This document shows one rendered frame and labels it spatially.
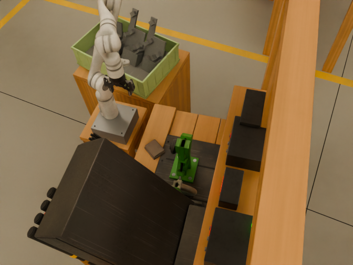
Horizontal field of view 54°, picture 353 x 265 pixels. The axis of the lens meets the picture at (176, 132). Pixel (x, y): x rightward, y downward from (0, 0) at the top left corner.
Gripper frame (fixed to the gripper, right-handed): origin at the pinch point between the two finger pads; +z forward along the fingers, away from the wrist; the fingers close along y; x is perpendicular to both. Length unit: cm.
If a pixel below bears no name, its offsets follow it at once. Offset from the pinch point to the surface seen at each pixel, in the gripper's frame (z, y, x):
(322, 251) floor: 130, 133, -11
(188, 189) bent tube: 13, 42, -36
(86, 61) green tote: 41, -51, 51
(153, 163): 39.9, 16.3, -14.2
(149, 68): 42, -8, 55
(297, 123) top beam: -64, 71, -47
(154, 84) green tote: 46, -2, 45
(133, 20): 23, -24, 78
